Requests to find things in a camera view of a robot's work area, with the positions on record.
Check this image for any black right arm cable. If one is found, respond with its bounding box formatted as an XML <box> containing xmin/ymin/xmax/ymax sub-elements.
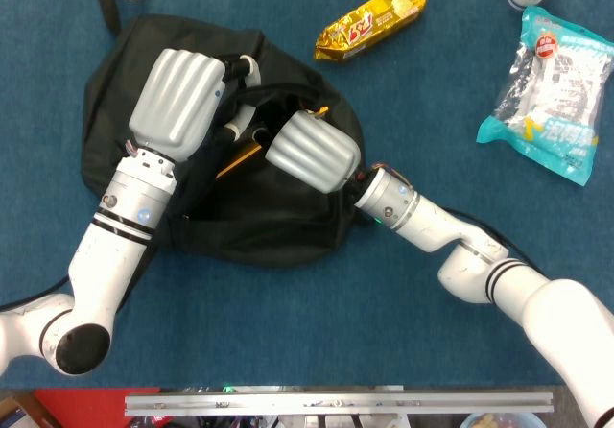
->
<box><xmin>448</xmin><ymin>206</ymin><xmax>546</xmax><ymax>273</ymax></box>

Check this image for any pale blue plastic bin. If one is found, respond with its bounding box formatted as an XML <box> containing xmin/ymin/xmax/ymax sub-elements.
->
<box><xmin>460</xmin><ymin>412</ymin><xmax>548</xmax><ymax>428</ymax></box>

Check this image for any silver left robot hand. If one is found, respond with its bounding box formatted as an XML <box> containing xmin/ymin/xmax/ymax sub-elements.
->
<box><xmin>128</xmin><ymin>47</ymin><xmax>264</xmax><ymax>163</ymax></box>

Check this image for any red panel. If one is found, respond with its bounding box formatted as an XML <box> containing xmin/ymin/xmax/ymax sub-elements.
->
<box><xmin>33</xmin><ymin>388</ymin><xmax>162</xmax><ymax>428</ymax></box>

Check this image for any brown cardboard box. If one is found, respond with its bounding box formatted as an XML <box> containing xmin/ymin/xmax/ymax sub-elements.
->
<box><xmin>0</xmin><ymin>392</ymin><xmax>49</xmax><ymax>428</ymax></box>

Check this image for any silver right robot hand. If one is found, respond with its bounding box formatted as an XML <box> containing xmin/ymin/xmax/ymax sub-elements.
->
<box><xmin>252</xmin><ymin>110</ymin><xmax>362</xmax><ymax>194</ymax></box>

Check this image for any gold foil biscuit packet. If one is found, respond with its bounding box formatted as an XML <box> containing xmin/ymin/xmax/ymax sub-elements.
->
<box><xmin>314</xmin><ymin>0</ymin><xmax>429</xmax><ymax>64</ymax></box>

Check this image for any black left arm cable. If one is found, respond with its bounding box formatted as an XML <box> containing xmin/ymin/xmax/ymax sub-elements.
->
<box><xmin>0</xmin><ymin>273</ymin><xmax>73</xmax><ymax>313</ymax></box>

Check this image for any teal plastic snack bag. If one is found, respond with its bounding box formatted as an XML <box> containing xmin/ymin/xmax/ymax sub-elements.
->
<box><xmin>475</xmin><ymin>6</ymin><xmax>614</xmax><ymax>188</ymax></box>

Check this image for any black fabric backpack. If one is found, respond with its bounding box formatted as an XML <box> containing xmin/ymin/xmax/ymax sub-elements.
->
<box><xmin>80</xmin><ymin>0</ymin><xmax>373</xmax><ymax>269</ymax></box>

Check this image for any yellow and white book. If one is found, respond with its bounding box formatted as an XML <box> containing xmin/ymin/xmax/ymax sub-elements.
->
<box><xmin>215</xmin><ymin>106</ymin><xmax>330</xmax><ymax>180</ymax></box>

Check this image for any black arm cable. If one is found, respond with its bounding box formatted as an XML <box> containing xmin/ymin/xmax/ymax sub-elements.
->
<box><xmin>0</xmin><ymin>273</ymin><xmax>73</xmax><ymax>313</ymax></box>
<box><xmin>448</xmin><ymin>206</ymin><xmax>546</xmax><ymax>273</ymax></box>

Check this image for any aluminium profile rail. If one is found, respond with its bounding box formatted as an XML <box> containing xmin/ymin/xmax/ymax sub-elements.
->
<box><xmin>124</xmin><ymin>392</ymin><xmax>555</xmax><ymax>417</ymax></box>

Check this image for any blue felt table cover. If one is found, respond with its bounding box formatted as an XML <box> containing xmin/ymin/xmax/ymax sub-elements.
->
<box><xmin>0</xmin><ymin>0</ymin><xmax>614</xmax><ymax>391</ymax></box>

